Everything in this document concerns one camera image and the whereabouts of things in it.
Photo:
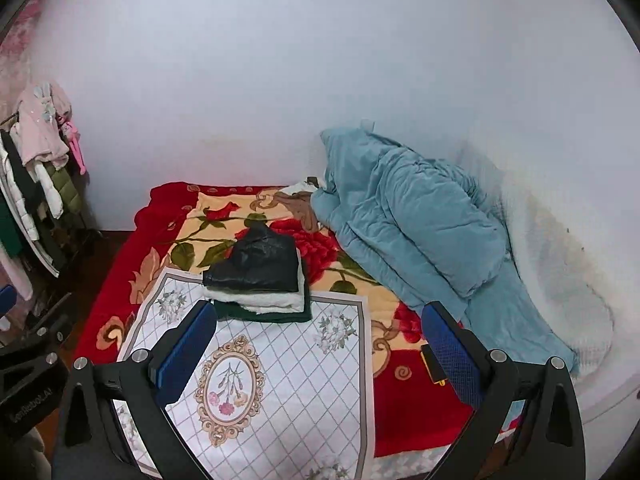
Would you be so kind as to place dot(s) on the bright pink hanger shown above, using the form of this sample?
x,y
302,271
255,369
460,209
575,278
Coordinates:
x,y
76,147

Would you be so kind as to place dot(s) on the white textured bedding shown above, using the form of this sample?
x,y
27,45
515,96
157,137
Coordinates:
x,y
550,285

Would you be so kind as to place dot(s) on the pale pink sweater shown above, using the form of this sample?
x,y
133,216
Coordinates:
x,y
40,125

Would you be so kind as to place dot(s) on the white diamond-pattern quilted mat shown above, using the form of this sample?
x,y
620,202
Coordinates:
x,y
290,360

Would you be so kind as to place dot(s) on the row of hanging clothes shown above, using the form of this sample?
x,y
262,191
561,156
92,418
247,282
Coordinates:
x,y
20,210

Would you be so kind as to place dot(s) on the red floral blanket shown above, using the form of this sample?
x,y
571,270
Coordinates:
x,y
405,410

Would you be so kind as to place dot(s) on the black phone with yellow edge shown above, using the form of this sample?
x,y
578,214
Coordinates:
x,y
428,360

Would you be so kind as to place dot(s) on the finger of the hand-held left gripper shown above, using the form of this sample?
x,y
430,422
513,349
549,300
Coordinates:
x,y
7,299
55,317

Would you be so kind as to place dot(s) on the blue duvet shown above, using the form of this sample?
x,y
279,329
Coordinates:
x,y
415,210

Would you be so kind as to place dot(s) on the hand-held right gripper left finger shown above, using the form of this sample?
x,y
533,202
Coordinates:
x,y
185,350

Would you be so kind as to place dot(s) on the black leather jacket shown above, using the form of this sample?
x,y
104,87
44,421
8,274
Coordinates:
x,y
260,260

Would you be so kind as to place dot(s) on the white fluffy sweater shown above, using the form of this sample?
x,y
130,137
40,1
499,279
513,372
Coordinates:
x,y
260,301

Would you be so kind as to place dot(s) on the person's left forearm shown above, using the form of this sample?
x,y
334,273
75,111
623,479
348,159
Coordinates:
x,y
30,457

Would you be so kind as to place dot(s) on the green garment with striped cuff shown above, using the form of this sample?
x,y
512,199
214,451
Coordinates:
x,y
280,317

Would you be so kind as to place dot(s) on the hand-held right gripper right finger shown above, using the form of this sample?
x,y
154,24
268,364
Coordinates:
x,y
452,355

